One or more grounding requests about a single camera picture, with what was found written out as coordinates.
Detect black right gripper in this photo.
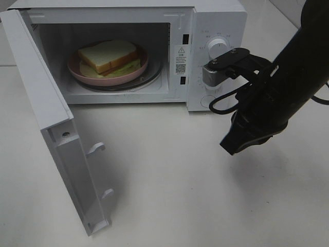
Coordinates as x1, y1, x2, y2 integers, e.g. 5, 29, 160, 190
220, 66, 288, 155

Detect round white door button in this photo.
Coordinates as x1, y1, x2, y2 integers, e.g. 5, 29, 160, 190
200, 95, 215, 108

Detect white timer knob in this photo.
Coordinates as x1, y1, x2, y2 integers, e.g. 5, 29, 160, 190
205, 84, 223, 91

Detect white bread sandwich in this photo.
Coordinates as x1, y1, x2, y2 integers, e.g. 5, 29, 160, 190
78, 40, 141, 79

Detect pink round plate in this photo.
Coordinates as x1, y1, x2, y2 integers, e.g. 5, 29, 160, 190
67, 45, 149, 87

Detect white microwave door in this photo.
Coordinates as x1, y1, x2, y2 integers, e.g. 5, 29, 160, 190
1, 10, 109, 235

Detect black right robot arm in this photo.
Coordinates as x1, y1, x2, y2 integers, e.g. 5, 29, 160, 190
221, 1, 328, 155

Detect upper white power knob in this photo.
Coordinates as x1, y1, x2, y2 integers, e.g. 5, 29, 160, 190
206, 37, 229, 59

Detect glass microwave turntable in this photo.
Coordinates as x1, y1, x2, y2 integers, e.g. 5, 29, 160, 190
76, 56, 162, 92

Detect white microwave oven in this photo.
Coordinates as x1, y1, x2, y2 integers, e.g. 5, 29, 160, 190
6, 1, 247, 111

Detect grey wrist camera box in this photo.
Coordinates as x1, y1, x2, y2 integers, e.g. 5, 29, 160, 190
202, 48, 271, 87

